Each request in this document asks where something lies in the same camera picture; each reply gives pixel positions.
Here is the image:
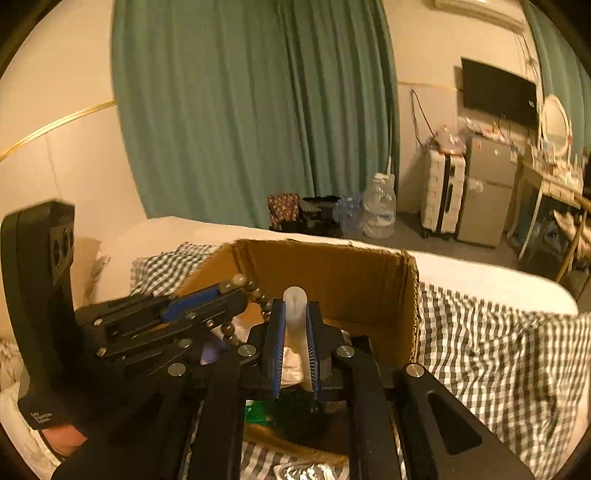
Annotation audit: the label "person's left hand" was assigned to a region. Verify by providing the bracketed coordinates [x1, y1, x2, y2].
[46, 425, 86, 455]

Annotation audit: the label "patterned bag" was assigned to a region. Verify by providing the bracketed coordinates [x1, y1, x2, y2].
[268, 193, 303, 232]

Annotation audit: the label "white air conditioner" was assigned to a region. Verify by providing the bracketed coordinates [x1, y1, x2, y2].
[433, 0, 527, 31]

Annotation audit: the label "white dressing table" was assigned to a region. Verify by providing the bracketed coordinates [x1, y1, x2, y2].
[508, 157, 591, 278]

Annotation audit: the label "narrow green curtain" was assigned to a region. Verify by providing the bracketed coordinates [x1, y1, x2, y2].
[522, 0, 591, 153]

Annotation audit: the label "clear plastic bag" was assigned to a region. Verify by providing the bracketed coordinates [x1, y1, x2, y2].
[429, 126, 467, 153]

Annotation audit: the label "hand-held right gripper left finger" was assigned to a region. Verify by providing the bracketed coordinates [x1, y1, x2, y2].
[55, 298, 284, 480]

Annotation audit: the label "green packet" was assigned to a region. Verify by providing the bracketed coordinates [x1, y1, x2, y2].
[245, 401, 279, 426]

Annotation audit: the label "cardboard box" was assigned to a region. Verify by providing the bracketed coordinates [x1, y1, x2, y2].
[178, 237, 422, 468]

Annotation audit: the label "white oval mirror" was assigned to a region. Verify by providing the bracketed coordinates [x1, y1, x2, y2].
[538, 95, 573, 160]

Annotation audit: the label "white suitcase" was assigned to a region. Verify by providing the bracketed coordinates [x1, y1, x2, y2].
[420, 148, 467, 238]

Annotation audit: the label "checked blanket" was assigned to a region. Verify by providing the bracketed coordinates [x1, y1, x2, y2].
[131, 242, 591, 480]

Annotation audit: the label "floral bedding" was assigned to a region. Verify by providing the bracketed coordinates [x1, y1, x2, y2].
[0, 337, 51, 462]

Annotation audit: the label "wide green curtain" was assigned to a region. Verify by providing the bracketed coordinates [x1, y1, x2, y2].
[112, 0, 400, 229]

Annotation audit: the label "dark bead bracelet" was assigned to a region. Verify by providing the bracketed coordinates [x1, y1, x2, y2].
[219, 273, 278, 354]

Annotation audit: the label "white tube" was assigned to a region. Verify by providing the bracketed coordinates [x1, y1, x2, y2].
[283, 286, 309, 388]

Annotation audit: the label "clear plastic packet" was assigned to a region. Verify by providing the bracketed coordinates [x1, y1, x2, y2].
[274, 463, 334, 480]

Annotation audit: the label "crushed plastic bottles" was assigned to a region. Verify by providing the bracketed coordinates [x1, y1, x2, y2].
[333, 191, 365, 236]

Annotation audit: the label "white bed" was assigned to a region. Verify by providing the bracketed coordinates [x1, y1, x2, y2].
[99, 215, 580, 315]

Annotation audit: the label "large water bottle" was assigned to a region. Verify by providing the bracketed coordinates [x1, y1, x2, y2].
[362, 173, 398, 238]

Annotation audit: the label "white cloth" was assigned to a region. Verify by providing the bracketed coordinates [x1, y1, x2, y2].
[283, 346, 306, 386]

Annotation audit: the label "dark bag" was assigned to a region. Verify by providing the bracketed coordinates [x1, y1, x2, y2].
[300, 196, 342, 236]

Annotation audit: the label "grey fridge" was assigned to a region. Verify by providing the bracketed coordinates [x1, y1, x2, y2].
[456, 136, 520, 247]

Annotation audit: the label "wooden chair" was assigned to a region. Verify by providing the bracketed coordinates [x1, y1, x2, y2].
[551, 191, 591, 296]

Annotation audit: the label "wall cable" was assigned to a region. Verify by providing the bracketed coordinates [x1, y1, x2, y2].
[410, 90, 432, 148]

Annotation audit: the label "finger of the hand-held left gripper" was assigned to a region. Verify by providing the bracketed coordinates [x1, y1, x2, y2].
[95, 293, 252, 384]
[76, 281, 232, 342]

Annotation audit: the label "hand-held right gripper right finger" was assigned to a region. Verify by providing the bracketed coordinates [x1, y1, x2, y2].
[305, 300, 536, 480]

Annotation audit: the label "black television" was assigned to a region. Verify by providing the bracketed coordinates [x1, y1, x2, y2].
[461, 58, 539, 126]

